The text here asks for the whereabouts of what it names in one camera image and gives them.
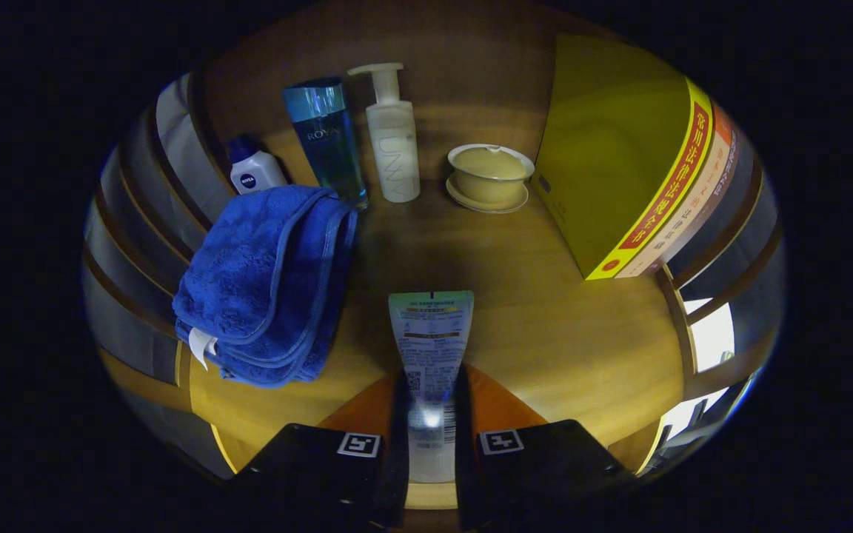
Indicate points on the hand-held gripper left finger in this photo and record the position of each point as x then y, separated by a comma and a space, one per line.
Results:
399, 444

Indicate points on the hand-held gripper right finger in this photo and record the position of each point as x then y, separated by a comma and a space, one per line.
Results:
462, 444

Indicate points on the white green-topped tube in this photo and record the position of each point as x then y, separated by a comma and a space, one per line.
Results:
430, 348

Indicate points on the wooden countertop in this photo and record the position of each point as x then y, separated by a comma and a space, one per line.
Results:
545, 333

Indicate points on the wooden cabinet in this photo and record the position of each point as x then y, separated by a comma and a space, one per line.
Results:
471, 59

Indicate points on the folded blue towel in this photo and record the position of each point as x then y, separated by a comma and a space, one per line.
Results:
249, 281

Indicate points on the yellow lidded tea cup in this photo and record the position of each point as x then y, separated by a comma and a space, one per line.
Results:
489, 181

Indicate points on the white pump bottle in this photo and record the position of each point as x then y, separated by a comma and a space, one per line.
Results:
395, 148

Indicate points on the small white blue-capped bottle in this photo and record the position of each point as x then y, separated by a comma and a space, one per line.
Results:
256, 174

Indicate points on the blue glass bottle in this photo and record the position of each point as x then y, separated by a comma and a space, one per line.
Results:
330, 141

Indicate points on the yellow book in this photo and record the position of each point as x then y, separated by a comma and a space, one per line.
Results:
611, 148

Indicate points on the beige book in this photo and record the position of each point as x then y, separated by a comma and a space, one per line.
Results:
704, 200

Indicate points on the brown book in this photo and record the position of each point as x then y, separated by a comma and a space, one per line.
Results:
743, 174

